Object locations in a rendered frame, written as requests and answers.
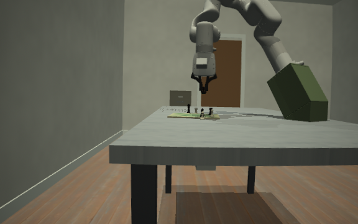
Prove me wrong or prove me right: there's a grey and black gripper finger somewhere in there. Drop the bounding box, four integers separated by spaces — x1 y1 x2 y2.
191 72 203 93
205 73 217 93

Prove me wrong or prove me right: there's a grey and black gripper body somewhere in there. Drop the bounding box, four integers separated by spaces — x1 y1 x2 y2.
193 51 216 77

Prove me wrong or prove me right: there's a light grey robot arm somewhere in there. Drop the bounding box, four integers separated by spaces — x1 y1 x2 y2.
190 0 304 74

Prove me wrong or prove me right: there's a green and cream chessboard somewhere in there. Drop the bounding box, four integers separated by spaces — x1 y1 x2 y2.
167 113 220 119

